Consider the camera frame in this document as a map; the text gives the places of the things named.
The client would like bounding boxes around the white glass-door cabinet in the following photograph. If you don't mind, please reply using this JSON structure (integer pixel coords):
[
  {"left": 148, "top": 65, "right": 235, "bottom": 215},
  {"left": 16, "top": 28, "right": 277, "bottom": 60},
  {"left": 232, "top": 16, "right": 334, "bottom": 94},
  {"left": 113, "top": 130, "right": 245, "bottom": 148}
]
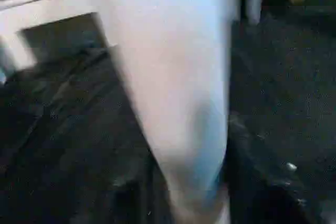
[{"left": 0, "top": 0, "right": 118, "bottom": 80}]

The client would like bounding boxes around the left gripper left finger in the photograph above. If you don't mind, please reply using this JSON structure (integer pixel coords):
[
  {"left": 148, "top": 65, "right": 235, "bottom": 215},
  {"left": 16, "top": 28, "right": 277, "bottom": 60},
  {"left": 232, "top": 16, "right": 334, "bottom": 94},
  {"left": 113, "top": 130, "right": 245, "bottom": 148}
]
[{"left": 110, "top": 174, "right": 171, "bottom": 224}]

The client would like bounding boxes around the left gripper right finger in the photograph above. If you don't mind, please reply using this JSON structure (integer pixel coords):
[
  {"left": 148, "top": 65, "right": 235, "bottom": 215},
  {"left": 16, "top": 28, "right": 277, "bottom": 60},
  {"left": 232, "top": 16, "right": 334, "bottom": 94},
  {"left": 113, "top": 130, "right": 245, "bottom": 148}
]
[{"left": 225, "top": 120, "right": 318, "bottom": 224}]

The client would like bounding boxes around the black work mat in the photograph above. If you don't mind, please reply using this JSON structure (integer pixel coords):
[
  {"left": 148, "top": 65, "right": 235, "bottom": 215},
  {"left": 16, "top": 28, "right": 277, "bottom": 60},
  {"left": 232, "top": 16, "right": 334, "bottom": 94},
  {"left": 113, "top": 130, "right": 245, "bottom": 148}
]
[{"left": 0, "top": 11, "right": 336, "bottom": 224}]

